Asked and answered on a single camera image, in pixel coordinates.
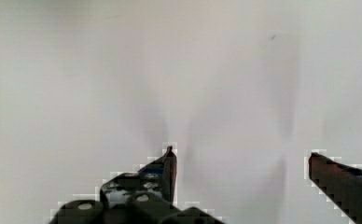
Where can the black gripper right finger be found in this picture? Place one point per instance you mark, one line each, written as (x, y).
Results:
(341, 183)

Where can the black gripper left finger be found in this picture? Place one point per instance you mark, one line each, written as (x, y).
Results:
(157, 177)

